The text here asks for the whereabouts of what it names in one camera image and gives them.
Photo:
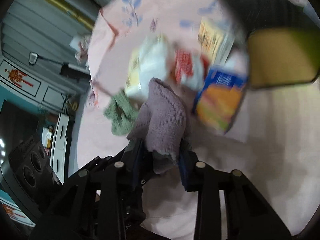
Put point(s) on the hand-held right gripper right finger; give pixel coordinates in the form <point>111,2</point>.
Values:
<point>186,170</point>

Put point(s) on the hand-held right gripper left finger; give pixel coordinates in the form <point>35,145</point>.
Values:
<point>137,157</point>

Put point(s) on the purple fleece cloth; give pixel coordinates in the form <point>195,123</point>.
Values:
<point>162,120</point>

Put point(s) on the blue colourful tissue packet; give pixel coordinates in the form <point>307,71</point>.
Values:
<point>217,105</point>

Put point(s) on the small yellow tissue pack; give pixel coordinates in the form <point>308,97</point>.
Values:
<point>212,37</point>

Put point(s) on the black tin box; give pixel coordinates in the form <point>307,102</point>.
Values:
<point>275,55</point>

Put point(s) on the green storage bin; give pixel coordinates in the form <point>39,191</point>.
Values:
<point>312,47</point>

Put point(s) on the yellow box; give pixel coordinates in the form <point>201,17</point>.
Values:
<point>47,136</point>

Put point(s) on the white furniture panel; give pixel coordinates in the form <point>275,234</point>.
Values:
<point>61,142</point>

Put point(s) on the green knitted cloth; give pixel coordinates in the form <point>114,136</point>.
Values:
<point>120,117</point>

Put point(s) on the pink printed bedsheet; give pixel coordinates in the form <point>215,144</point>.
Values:
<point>250,155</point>

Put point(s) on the grey panelled cabinet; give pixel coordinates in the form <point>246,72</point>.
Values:
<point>50,92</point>

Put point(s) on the red ornament decoration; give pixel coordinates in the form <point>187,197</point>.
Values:
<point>15,76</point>

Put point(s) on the large yellow tissue pack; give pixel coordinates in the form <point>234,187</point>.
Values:
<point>150,62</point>

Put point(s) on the black power adapter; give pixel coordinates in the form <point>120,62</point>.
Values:
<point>72,70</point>

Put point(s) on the red and white cloth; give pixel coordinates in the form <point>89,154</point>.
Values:
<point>187,65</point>

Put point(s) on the pink cloth pile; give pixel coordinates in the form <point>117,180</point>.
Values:
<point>80,52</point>

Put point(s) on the yellow patterned curtain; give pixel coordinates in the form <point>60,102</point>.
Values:
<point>62,7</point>

